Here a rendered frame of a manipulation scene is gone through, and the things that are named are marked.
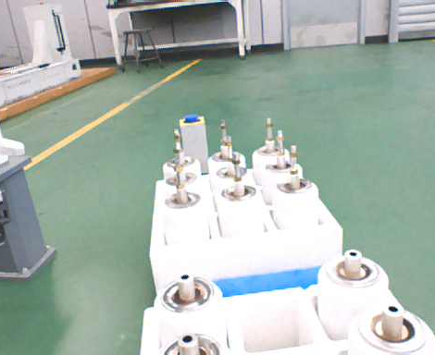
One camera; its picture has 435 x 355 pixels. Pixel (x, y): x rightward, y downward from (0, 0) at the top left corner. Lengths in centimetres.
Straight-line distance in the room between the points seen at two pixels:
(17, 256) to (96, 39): 542
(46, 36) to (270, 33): 280
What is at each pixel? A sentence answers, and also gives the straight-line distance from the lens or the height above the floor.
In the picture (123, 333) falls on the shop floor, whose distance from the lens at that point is 97.
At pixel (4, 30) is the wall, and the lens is 721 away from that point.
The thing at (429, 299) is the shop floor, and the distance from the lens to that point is 104.
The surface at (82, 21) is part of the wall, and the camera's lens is 653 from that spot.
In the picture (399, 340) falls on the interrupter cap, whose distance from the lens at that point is 55.
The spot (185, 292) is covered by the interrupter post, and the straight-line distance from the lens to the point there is 60.
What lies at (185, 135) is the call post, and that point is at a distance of 122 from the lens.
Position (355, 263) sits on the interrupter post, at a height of 27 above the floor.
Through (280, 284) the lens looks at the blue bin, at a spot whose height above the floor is 9.
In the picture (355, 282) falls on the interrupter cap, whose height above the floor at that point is 25.
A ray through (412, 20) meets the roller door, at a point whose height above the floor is 23.
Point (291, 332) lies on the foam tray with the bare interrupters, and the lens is 75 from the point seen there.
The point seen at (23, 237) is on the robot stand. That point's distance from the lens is 121.
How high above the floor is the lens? 62
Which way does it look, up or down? 22 degrees down
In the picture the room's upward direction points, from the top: 6 degrees counter-clockwise
